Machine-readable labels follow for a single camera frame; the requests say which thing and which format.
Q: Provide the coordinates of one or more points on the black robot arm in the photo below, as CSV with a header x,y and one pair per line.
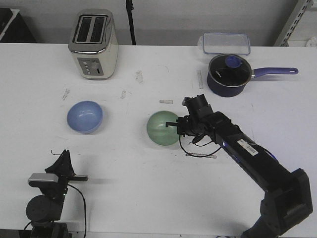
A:
x,y
44,211
287,195

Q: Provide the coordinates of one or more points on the blue bowl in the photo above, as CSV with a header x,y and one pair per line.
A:
x,y
85,117

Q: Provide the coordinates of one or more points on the clear plastic food container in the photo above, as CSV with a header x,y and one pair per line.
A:
x,y
224,43

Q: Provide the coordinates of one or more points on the cream two-slot toaster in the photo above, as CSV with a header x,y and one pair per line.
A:
x,y
93,43

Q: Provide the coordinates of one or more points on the grey metal shelf upright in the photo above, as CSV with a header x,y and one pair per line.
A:
x,y
300,26

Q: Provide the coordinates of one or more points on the green bowl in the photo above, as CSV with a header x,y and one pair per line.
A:
x,y
157,130

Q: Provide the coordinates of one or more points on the black tripod pole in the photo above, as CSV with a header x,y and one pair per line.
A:
x,y
129,8

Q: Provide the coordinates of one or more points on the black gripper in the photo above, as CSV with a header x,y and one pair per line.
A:
x,y
191,125
57,191

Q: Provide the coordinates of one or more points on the glass pot lid blue knob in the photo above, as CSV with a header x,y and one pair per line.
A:
x,y
230,70

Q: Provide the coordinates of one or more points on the dark blue saucepan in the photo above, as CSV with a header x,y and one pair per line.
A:
x,y
226,91

